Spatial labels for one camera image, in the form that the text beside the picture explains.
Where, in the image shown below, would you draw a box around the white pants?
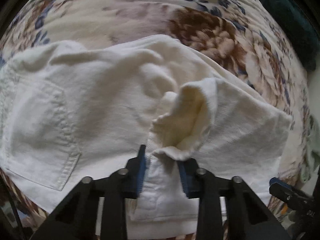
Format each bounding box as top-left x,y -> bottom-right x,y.
1,35 -> 292,239

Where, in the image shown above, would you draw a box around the pale green cloth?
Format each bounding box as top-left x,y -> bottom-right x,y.
300,115 -> 319,184

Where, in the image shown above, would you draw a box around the dark teal velvet pillow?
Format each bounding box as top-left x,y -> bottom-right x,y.
259,0 -> 319,72

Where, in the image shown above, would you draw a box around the floral fleece bed blanket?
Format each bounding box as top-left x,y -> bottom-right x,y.
0,0 -> 320,233

